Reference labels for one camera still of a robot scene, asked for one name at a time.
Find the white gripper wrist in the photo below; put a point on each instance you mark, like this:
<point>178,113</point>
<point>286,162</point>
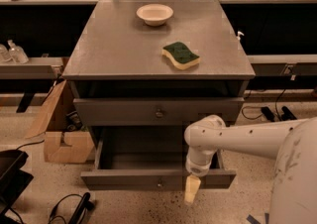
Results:
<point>197,169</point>

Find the grey drawer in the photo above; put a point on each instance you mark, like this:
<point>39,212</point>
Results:
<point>139,158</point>
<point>154,111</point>

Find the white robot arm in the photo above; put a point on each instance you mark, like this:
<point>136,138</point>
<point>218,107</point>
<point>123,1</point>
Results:
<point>293,146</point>

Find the grey top drawer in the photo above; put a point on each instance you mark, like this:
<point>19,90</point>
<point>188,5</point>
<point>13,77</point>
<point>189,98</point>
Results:
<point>154,111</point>

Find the grey drawer cabinet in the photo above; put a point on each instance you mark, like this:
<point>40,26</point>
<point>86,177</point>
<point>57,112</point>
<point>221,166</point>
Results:
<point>119,56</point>

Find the blue floor tape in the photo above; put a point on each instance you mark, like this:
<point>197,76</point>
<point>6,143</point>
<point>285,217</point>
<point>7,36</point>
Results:
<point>259,219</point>

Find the black power adapter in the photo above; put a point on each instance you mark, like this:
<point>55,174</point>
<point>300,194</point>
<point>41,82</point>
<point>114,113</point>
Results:
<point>267,113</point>

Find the green yellow sponge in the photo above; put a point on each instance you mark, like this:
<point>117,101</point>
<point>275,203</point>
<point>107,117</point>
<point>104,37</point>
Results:
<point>180,55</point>

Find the cardboard box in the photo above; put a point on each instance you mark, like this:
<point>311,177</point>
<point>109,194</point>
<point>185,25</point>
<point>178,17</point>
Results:
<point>60,146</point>

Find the white pump bottle top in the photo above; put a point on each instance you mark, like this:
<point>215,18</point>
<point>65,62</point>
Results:
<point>240,35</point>

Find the white bowl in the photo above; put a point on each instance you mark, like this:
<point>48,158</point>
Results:
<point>154,15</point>

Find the black tray stack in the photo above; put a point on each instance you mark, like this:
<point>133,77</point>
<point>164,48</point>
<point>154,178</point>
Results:
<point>13,180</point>

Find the clear sanitizer bottle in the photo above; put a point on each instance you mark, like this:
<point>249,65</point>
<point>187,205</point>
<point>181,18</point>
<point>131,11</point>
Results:
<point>17,53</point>

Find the clear bottle at edge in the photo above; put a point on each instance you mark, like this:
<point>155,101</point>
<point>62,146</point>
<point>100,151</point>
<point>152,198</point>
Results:
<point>4,54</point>

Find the black tool with cable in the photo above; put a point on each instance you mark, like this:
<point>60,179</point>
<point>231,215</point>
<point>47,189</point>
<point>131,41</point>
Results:
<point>84,205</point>

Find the grey metal shelf rail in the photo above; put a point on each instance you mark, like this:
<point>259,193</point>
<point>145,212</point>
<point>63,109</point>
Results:
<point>35,68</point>

